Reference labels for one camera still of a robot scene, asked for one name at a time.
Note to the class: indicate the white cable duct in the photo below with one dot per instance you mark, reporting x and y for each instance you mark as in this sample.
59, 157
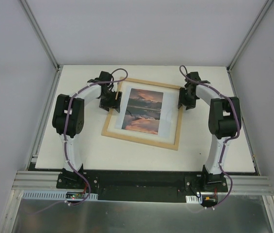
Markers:
193, 200
54, 195

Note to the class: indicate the white mat board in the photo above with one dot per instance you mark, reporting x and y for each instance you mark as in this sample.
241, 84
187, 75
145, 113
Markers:
168, 121

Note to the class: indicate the aluminium rail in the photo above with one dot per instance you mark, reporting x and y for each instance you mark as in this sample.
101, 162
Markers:
35, 180

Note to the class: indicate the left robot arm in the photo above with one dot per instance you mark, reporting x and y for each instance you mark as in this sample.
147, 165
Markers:
68, 117

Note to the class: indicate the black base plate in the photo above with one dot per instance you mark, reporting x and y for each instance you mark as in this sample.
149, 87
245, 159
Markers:
144, 186

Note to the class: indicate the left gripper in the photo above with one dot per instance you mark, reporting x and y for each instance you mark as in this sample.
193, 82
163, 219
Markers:
112, 101

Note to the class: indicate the wooden picture frame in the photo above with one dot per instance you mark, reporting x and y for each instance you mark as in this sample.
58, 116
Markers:
107, 126

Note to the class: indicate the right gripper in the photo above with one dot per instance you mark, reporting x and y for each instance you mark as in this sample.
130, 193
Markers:
185, 97

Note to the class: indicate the aluminium corner post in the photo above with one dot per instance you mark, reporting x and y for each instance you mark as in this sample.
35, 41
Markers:
257, 21
39, 34

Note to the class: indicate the left aluminium corner post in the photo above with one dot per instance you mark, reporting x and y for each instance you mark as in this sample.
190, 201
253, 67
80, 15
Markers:
39, 34

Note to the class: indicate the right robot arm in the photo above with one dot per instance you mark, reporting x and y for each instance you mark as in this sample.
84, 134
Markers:
224, 122

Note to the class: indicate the right aluminium corner post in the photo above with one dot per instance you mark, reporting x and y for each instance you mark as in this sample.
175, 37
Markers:
257, 21

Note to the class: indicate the sunset photo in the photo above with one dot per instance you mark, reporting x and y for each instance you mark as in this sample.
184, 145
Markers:
143, 111

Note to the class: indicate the left white cable duct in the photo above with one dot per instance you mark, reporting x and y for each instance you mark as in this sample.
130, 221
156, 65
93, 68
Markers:
54, 195

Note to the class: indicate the right white cable duct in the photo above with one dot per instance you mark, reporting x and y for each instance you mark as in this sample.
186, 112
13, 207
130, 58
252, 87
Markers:
193, 200

